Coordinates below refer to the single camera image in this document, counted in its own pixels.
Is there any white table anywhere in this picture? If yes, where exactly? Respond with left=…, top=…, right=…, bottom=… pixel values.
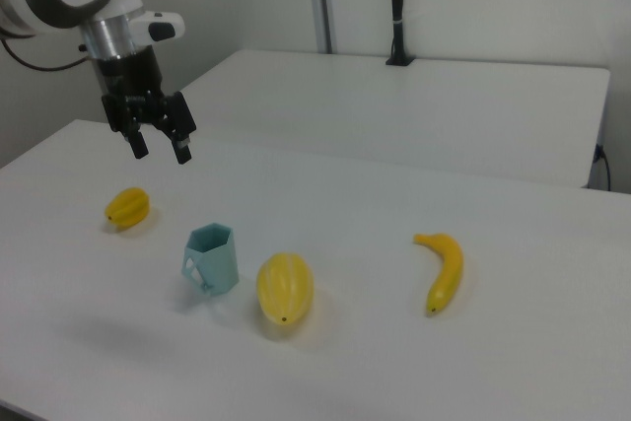
left=182, top=49, right=612, bottom=190

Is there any yellow toy starfruit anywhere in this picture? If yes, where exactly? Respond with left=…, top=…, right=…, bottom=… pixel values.
left=105, top=186, right=152, bottom=230

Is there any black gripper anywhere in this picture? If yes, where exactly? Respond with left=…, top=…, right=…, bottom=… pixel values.
left=91, top=44, right=198, bottom=166

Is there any yellow toy banana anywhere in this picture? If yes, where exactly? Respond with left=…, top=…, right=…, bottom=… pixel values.
left=412, top=232, right=465, bottom=318

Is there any black cable at table side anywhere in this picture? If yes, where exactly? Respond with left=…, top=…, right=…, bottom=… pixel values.
left=594, top=143, right=613, bottom=191

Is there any teal hexagonal mug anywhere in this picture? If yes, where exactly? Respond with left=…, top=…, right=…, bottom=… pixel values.
left=180, top=222, right=241, bottom=298

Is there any black pole with base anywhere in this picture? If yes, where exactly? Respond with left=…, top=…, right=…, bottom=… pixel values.
left=385, top=0, right=416, bottom=67

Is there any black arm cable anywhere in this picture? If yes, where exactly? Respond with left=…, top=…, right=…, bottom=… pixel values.
left=0, top=35, right=93, bottom=72

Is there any yellow toy melon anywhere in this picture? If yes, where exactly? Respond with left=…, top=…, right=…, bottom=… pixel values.
left=255, top=251, right=316, bottom=327

